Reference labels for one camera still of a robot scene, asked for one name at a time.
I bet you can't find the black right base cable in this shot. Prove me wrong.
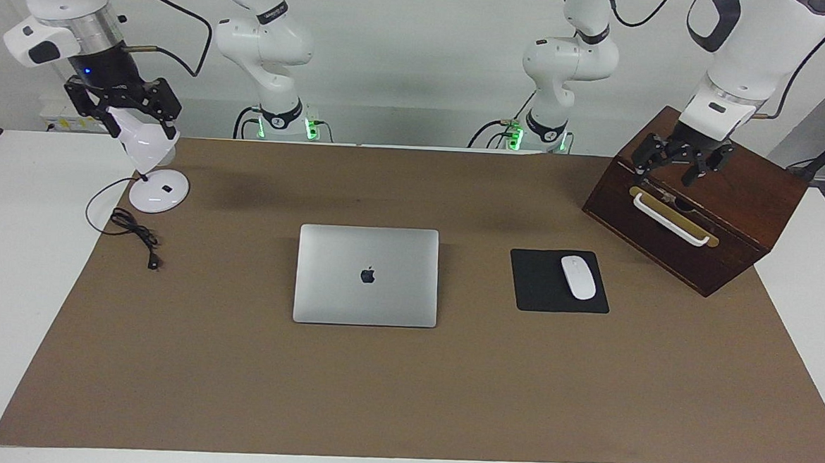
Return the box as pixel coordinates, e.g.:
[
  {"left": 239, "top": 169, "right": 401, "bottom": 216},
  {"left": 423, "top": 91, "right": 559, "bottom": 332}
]
[{"left": 233, "top": 106, "right": 263, "bottom": 141}]

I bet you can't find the dark brown wooden box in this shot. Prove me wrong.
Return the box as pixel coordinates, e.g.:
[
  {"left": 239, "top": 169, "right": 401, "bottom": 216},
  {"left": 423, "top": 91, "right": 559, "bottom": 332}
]
[{"left": 577, "top": 101, "right": 813, "bottom": 303}]

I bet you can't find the white desk lamp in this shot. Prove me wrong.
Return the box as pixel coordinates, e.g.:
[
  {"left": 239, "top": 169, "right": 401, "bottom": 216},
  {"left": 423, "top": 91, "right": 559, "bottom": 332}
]
[{"left": 103, "top": 106, "right": 195, "bottom": 216}]

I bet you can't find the white computer mouse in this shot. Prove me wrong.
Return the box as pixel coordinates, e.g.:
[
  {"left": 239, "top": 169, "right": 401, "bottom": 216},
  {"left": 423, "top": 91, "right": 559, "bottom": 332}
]
[{"left": 558, "top": 255, "right": 599, "bottom": 302}]

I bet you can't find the black lamp power cable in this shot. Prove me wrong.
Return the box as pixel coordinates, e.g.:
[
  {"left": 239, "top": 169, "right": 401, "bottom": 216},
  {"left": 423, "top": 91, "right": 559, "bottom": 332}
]
[{"left": 82, "top": 174, "right": 167, "bottom": 272}]

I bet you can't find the black mouse pad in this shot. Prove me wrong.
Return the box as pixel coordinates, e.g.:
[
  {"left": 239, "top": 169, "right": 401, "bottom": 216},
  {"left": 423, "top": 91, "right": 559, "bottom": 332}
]
[{"left": 507, "top": 247, "right": 613, "bottom": 316}]

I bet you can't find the black base cable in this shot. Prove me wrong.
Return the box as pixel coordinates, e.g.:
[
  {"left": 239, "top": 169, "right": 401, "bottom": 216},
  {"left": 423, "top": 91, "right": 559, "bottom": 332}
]
[
  {"left": 467, "top": 87, "right": 538, "bottom": 152},
  {"left": 233, "top": 106, "right": 263, "bottom": 141}
]

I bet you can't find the white power strip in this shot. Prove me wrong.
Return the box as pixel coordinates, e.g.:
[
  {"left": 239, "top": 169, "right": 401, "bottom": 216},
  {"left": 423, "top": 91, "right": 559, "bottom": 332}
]
[{"left": 39, "top": 96, "right": 106, "bottom": 135}]

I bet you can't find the brown table mat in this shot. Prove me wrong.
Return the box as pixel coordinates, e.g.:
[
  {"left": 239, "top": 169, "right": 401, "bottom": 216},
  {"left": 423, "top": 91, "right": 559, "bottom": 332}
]
[{"left": 0, "top": 125, "right": 825, "bottom": 463}]

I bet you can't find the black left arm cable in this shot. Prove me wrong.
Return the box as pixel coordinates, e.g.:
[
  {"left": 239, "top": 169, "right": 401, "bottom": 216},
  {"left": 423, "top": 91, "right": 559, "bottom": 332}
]
[{"left": 750, "top": 17, "right": 825, "bottom": 123}]

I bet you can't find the white box handle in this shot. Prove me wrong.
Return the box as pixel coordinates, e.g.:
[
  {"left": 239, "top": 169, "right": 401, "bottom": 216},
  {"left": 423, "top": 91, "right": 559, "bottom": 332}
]
[{"left": 630, "top": 192, "right": 713, "bottom": 248}]

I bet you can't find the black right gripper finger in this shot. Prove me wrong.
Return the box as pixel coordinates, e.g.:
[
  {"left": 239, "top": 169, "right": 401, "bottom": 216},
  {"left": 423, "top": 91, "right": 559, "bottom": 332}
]
[
  {"left": 145, "top": 77, "right": 184, "bottom": 140},
  {"left": 62, "top": 81, "right": 124, "bottom": 140}
]

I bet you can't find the silver laptop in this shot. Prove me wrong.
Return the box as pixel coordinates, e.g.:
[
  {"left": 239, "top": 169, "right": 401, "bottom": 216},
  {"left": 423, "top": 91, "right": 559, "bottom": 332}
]
[{"left": 292, "top": 223, "right": 442, "bottom": 331}]

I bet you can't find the black left base cable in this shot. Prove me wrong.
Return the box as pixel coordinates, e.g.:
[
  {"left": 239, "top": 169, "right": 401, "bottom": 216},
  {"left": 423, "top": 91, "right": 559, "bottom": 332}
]
[{"left": 467, "top": 87, "right": 538, "bottom": 152}]

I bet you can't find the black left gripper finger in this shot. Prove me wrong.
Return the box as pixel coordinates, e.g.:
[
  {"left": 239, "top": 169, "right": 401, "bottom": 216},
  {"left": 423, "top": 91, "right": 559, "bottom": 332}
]
[
  {"left": 681, "top": 143, "right": 735, "bottom": 190},
  {"left": 631, "top": 132, "right": 671, "bottom": 178}
]

